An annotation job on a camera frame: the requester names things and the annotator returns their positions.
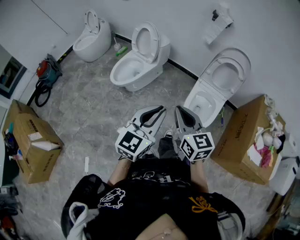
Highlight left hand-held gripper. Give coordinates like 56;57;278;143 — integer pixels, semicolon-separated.
114;105;167;163

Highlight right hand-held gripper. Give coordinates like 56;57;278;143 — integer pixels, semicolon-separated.
174;105;215;163

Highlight person's left forearm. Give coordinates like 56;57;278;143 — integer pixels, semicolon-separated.
107;158;132;186

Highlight person's right forearm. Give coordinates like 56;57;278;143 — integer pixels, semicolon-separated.
190;161;210;193

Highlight white toilet with round lid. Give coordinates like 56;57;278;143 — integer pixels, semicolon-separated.
110;22;172;92

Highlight large white toilet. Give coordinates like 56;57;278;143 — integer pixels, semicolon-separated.
183;47;252;128

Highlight small egg-shaped white toilet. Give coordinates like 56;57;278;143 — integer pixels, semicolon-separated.
72;9;112;63

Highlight person's dark trousers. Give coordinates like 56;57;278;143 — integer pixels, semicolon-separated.
157;136;181;160

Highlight blue and green brush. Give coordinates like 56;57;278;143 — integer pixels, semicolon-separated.
218;106;226;128

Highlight large cardboard box with rags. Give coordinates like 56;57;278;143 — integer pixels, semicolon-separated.
210;94;287;186

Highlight green bottle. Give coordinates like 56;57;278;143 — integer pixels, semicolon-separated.
115;45;128;57

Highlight person's black shirt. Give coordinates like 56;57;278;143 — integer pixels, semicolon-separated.
60;157;246;240

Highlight white appliance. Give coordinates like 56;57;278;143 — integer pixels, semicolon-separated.
269;133;300;196

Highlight red and teal vacuum cleaner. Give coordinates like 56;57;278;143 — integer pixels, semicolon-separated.
36;53;63;84

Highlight dark cluttered rack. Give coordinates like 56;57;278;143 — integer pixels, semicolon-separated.
257;182;300;240

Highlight dark framed window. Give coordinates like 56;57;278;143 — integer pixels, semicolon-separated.
0;44;28;99

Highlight black wall paper holder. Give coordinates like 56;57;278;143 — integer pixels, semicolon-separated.
211;9;233;29

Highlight black vacuum hose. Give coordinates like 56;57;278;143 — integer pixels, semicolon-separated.
34;79;53;108

